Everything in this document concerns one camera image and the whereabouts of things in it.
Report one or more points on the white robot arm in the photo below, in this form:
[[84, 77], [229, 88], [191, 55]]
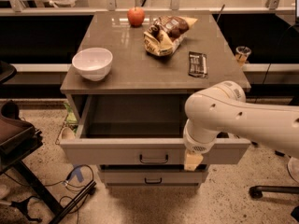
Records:
[[223, 108]]

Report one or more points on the plastic cup with drink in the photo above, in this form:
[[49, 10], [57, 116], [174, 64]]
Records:
[[241, 54]]

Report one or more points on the grey drawer cabinet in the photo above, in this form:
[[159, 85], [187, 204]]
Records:
[[134, 71]]

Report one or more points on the grey bottom drawer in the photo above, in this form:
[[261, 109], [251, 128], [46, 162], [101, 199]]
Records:
[[151, 175]]

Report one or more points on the white cup on floor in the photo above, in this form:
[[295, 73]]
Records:
[[67, 134]]

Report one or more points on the black office chair base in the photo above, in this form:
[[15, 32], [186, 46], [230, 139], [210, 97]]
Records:
[[256, 192]]

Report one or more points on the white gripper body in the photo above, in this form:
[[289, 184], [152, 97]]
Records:
[[198, 145]]

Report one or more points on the grey top drawer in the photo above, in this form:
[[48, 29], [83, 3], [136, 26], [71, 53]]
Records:
[[129, 129]]

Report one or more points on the grey drawer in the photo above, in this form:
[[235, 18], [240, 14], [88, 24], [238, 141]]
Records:
[[129, 129], [151, 175]]

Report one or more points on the black snack bar wrapper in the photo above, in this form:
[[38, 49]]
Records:
[[197, 64]]

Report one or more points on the red apple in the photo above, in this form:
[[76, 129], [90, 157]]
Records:
[[136, 16]]

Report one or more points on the dark chair at left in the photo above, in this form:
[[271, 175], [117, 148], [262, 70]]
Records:
[[18, 139]]

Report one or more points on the brown yellow chip bag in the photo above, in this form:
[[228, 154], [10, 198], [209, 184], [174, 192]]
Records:
[[166, 33]]

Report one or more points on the white bowl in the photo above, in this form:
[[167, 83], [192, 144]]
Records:
[[93, 63]]

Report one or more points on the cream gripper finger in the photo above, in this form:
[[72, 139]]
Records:
[[192, 160]]

